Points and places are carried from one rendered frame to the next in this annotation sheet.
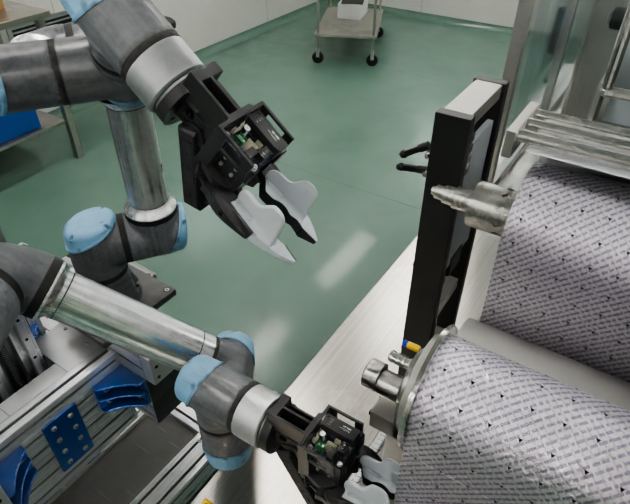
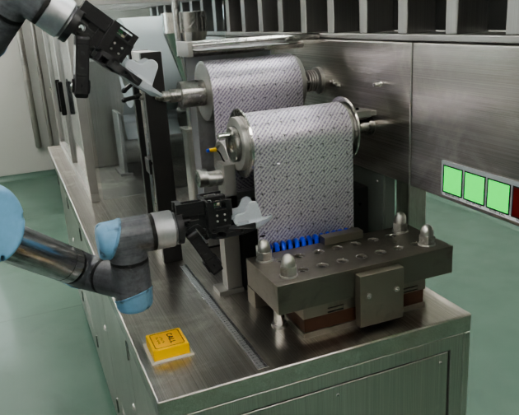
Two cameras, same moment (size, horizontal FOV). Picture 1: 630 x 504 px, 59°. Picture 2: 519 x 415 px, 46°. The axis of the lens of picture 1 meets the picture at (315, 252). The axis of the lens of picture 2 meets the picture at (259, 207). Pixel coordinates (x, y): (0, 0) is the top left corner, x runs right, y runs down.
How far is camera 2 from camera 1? 1.01 m
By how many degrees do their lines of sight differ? 52
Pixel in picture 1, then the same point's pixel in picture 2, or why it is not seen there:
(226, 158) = (120, 39)
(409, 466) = (259, 176)
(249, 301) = not seen: outside the picture
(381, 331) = not seen: hidden behind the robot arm
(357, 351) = not seen: hidden behind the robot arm
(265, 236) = (147, 81)
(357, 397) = (158, 279)
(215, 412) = (142, 233)
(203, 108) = (95, 19)
